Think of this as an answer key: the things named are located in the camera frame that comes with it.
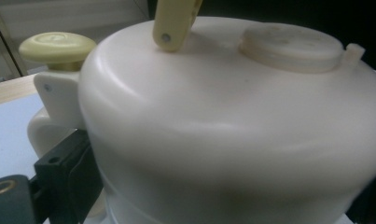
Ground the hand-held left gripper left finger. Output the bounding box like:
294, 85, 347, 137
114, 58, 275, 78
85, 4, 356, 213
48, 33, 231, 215
34, 128, 104, 224

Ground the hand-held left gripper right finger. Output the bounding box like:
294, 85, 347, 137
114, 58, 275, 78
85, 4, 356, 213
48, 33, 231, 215
344, 167, 376, 224

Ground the white table cover sheet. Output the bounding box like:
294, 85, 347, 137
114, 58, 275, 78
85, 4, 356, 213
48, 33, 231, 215
0, 92, 47, 183

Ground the wooden table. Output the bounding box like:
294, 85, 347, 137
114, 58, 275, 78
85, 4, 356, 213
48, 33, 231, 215
0, 74, 38, 108

